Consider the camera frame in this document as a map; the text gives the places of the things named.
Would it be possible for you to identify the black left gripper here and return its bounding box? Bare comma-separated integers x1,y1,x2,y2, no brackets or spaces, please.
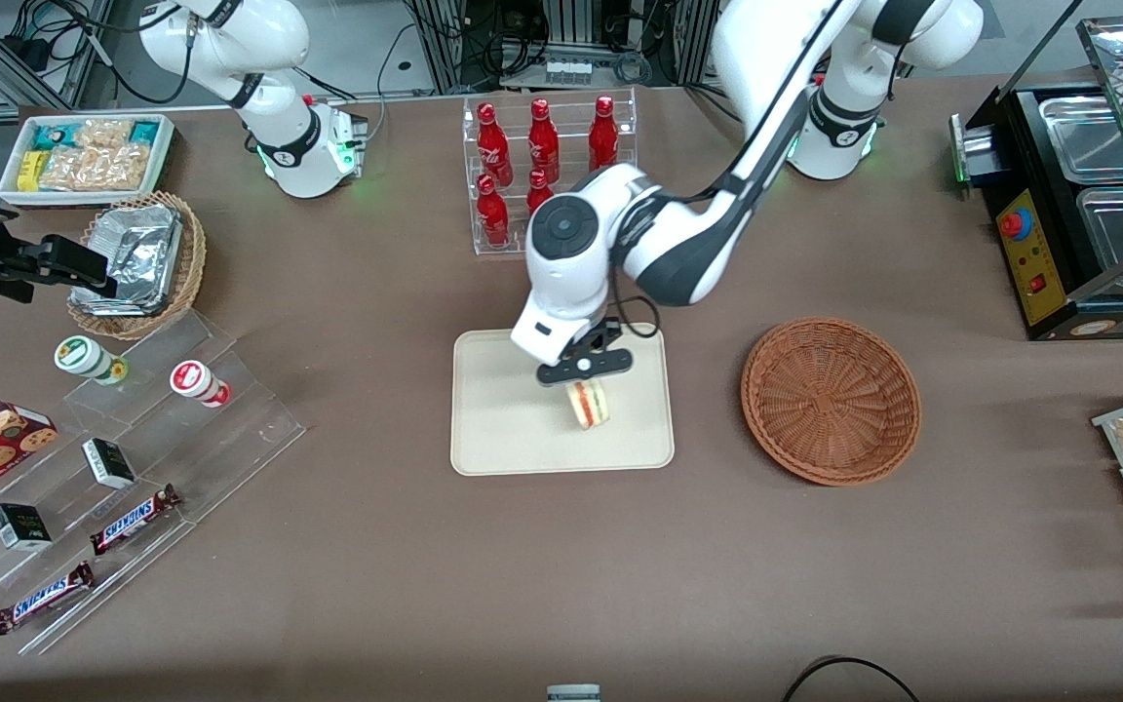
536,317,636,403

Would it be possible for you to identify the triangular sandwich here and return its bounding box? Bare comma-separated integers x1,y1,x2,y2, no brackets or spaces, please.
565,380,613,431

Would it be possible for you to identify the cream plastic tray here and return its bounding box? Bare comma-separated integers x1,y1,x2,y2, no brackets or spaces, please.
450,323,676,477

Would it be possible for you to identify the light wicker basket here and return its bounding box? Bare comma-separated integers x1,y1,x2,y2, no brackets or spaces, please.
66,191,208,341

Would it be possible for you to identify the empty-looking brown wicker basket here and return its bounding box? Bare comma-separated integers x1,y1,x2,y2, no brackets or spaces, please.
740,317,922,487

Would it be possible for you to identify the silver foil packet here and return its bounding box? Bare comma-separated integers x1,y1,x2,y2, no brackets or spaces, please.
71,234,180,316
86,204,184,253

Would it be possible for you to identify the green lid drink bottle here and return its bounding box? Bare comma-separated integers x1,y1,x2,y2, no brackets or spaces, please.
54,335,129,385

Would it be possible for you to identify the large clear cracker bag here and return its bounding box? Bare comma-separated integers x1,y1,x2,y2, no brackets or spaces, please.
40,144,150,192

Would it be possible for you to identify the white plastic snack bin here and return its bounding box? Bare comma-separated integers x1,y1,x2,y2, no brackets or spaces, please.
0,114,177,208

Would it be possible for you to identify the small clear cracker bag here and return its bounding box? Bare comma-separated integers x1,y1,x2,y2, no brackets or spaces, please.
74,119,135,150

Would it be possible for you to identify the red lid drink bottle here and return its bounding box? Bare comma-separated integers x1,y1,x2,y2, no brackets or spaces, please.
170,360,232,409

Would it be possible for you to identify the clear acrylic bottle rack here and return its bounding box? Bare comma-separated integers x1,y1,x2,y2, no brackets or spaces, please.
462,88,639,256

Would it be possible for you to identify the small black carton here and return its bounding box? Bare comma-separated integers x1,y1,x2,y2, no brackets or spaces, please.
0,503,53,551
82,438,136,489

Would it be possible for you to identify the clear acrylic stepped display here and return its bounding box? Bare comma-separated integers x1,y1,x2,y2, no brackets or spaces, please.
0,309,307,656

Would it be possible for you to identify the Snickers chocolate bar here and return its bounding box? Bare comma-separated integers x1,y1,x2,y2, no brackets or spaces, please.
0,562,95,636
90,485,182,556

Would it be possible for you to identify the black hot food display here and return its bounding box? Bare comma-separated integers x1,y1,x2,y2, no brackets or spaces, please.
949,15,1123,342

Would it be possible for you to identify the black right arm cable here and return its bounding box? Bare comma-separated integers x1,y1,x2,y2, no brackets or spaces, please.
30,0,194,105

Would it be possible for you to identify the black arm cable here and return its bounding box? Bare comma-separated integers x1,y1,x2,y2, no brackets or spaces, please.
30,0,194,105
608,0,865,342

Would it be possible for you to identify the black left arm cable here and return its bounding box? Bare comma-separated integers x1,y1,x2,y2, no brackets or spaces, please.
608,0,865,342

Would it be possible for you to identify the aluminium frame structure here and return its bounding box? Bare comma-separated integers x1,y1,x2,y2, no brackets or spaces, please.
406,0,718,95

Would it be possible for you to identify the black looped table cable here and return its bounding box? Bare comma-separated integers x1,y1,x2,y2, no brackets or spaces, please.
781,656,923,702

